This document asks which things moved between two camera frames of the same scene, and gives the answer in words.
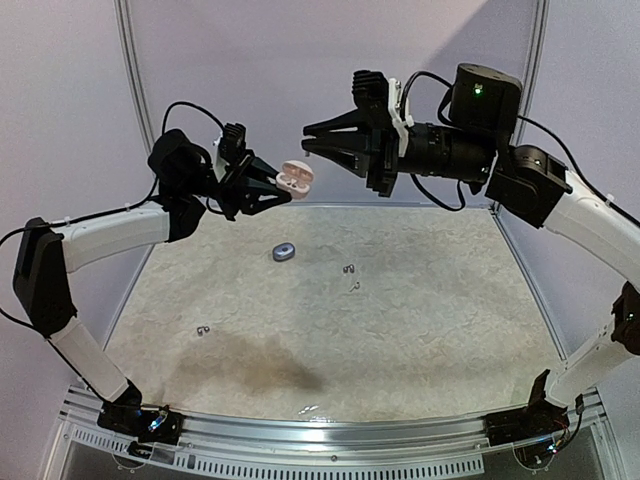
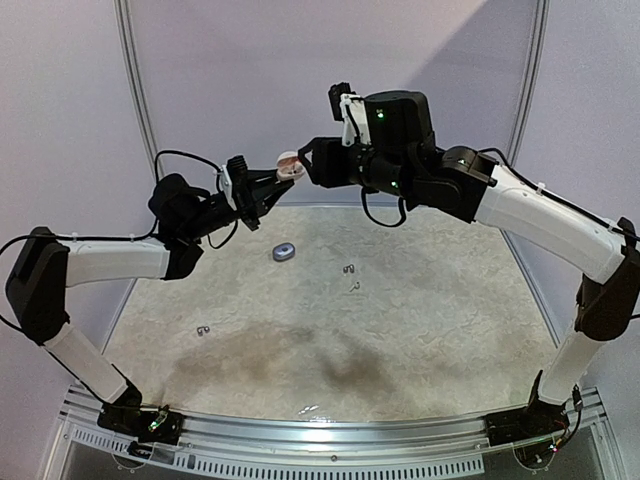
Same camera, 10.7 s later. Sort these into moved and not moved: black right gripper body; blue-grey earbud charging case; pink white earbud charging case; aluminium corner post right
Moved: pink white earbud charging case; black right gripper body
Not moved: aluminium corner post right; blue-grey earbud charging case
